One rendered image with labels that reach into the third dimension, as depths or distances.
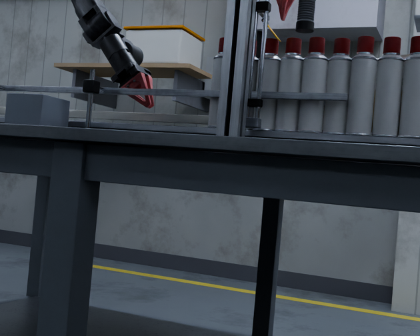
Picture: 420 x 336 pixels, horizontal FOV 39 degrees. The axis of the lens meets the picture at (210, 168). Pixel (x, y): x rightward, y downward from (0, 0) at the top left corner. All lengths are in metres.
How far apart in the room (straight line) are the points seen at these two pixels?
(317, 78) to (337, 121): 0.10
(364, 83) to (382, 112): 0.07
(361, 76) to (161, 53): 3.13
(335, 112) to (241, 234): 3.43
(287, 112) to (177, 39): 3.02
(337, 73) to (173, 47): 3.04
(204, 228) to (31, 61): 2.33
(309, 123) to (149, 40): 3.17
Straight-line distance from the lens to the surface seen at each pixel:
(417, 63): 1.23
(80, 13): 1.54
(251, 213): 4.58
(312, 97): 1.23
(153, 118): 1.44
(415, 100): 1.22
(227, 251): 4.66
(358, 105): 1.22
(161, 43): 4.28
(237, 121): 1.13
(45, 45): 5.74
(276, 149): 0.79
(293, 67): 1.27
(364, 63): 1.24
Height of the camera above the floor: 0.77
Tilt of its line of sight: 1 degrees up
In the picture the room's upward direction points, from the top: 5 degrees clockwise
